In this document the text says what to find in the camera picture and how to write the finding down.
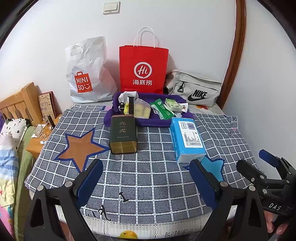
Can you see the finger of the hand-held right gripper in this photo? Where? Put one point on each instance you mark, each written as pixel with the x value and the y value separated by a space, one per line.
pixel 270 158
pixel 249 172

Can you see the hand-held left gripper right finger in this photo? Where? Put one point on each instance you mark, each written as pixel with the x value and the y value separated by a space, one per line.
pixel 202 183

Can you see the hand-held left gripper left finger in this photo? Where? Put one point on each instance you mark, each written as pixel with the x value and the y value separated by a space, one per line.
pixel 90 183

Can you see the tomato print snack packet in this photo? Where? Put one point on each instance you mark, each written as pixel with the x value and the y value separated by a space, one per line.
pixel 184 107

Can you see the yellow sports bag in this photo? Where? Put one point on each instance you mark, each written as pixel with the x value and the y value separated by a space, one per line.
pixel 126 109

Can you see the pale green packet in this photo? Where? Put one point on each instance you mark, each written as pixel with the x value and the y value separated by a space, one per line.
pixel 172 104

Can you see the green wipes packet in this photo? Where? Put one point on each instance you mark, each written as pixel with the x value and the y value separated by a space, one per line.
pixel 161 109

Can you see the translucent plastic pack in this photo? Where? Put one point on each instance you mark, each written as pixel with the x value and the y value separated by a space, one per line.
pixel 142 110

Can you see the white sock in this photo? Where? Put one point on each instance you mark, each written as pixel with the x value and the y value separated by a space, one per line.
pixel 123 96

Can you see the person's right hand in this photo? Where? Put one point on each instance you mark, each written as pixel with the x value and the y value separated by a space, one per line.
pixel 268 223

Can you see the blue tissue pack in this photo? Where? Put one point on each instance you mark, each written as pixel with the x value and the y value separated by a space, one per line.
pixel 185 150

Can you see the dark green tea tin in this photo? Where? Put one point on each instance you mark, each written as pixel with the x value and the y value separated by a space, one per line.
pixel 122 129

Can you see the wooden nightstand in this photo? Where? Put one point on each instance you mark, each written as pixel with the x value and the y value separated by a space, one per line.
pixel 34 148

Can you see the white small cloth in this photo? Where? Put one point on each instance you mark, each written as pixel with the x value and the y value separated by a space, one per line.
pixel 178 114

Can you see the clear glass cup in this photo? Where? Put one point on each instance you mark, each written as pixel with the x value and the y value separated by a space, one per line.
pixel 39 131

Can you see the black small bottle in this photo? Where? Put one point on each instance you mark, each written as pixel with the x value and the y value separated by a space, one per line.
pixel 51 121

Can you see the purple towel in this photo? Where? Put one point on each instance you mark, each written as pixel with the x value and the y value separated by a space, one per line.
pixel 148 122

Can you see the pastel bedding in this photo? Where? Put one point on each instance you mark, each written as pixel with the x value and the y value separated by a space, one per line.
pixel 7 173

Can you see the picture book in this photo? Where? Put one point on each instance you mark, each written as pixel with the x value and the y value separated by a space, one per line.
pixel 46 104

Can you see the white spotted pillow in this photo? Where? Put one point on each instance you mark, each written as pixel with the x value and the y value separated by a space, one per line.
pixel 12 127

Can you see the grey waist bag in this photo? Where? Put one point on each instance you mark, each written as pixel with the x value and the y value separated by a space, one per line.
pixel 196 81

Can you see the wooden headboard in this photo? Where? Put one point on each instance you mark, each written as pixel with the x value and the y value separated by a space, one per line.
pixel 25 97

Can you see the white plastic shopping bag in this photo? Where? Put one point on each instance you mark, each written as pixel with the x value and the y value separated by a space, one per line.
pixel 92 60

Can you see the red paper bag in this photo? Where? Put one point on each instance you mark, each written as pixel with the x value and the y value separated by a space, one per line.
pixel 143 58

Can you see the brown wooden door frame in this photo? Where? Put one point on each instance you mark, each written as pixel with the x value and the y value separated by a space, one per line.
pixel 239 46

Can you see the white light switch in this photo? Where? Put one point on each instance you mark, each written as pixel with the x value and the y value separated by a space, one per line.
pixel 111 8

